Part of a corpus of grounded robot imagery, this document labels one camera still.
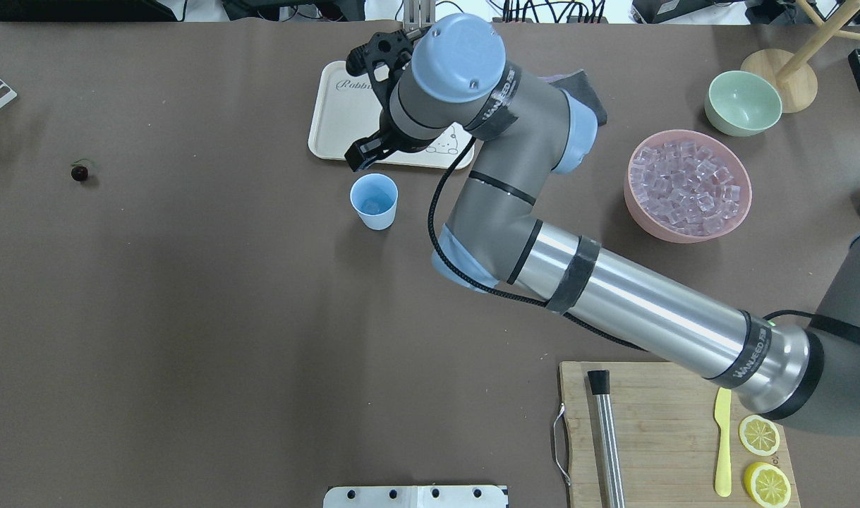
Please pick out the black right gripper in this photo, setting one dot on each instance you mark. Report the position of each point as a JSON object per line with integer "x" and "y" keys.
{"x": 364, "y": 151}

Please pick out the aluminium frame post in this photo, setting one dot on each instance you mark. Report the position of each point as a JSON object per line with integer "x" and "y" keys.
{"x": 418, "y": 14}

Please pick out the wooden mug tree stand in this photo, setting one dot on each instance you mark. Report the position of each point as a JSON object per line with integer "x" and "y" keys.
{"x": 790, "y": 74}

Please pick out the clear ice cubes pile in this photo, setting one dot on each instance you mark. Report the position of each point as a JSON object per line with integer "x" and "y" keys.
{"x": 687, "y": 185}

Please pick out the lemon half upper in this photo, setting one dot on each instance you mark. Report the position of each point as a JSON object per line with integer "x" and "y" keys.
{"x": 759, "y": 436}

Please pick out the steel muddler black tip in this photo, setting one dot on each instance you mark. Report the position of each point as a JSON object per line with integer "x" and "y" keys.
{"x": 607, "y": 438}

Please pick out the cream rabbit tray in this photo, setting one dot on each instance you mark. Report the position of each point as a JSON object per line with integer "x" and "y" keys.
{"x": 346, "y": 110}

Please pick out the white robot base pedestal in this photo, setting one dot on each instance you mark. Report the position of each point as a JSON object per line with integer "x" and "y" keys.
{"x": 417, "y": 496}

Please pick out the mint green bowl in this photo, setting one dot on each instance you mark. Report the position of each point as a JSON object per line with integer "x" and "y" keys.
{"x": 740, "y": 103}

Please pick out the lemon half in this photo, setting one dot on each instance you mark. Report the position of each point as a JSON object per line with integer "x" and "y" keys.
{"x": 759, "y": 436}
{"x": 767, "y": 485}

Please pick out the lemon half lower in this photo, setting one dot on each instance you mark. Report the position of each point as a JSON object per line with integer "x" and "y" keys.
{"x": 767, "y": 485}

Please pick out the wooden cutting board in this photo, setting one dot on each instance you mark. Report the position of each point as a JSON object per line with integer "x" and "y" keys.
{"x": 666, "y": 436}

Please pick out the blue plastic cup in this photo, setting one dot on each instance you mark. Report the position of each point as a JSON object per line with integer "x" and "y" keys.
{"x": 375, "y": 184}

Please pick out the yellow plastic knife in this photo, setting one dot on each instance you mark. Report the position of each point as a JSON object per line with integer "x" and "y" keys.
{"x": 722, "y": 415}

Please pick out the pink bowl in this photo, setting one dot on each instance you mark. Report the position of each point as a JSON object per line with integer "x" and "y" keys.
{"x": 687, "y": 204}

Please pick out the grey folded cloth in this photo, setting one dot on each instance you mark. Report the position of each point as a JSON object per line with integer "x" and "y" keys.
{"x": 578, "y": 85}

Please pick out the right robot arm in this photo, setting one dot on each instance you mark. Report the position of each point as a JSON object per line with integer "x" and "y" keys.
{"x": 456, "y": 72}

